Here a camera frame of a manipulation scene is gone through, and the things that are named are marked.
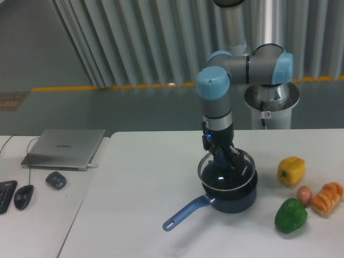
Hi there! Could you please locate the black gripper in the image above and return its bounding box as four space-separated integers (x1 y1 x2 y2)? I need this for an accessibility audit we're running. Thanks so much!
201 121 240 169

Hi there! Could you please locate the glass pot lid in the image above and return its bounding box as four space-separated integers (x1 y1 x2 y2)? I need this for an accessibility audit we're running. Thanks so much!
197 148 256 194

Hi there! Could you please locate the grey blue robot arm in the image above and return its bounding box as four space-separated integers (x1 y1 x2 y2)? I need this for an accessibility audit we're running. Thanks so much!
197 1 299 167

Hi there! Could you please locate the dark blue saucepan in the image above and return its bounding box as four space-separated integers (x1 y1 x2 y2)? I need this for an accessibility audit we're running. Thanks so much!
162 172 258 232

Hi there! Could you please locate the yellow bell pepper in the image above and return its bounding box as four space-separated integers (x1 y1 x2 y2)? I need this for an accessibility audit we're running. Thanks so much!
277 156 305 186

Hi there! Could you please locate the brown egg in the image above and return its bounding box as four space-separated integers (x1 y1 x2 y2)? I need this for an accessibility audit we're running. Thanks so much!
296 185 312 205

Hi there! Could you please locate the green bell pepper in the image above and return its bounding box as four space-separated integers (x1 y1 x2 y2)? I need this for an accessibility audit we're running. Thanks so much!
275 198 308 234

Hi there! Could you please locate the orange bread loaf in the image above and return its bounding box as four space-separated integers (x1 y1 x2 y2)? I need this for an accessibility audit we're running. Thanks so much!
311 182 343 216

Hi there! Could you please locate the silver laptop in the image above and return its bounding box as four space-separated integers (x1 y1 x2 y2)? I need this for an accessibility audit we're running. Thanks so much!
21 129 105 171

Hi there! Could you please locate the small black case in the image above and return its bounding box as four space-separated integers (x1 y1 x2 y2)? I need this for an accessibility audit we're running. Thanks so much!
45 171 67 190

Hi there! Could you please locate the black computer mouse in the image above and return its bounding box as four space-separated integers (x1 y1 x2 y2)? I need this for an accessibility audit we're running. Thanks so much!
13 184 34 210

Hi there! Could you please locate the black keyboard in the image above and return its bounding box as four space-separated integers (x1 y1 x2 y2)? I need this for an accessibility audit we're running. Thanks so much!
0 180 17 214

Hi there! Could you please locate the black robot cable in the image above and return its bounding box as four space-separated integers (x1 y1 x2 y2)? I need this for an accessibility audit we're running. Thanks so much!
259 100 268 130

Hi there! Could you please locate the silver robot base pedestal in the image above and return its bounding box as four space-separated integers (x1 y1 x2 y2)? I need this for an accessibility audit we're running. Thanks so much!
245 82 299 130

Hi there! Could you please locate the black mouse cable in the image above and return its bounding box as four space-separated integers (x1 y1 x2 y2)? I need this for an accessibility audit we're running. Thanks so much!
26 136 41 186

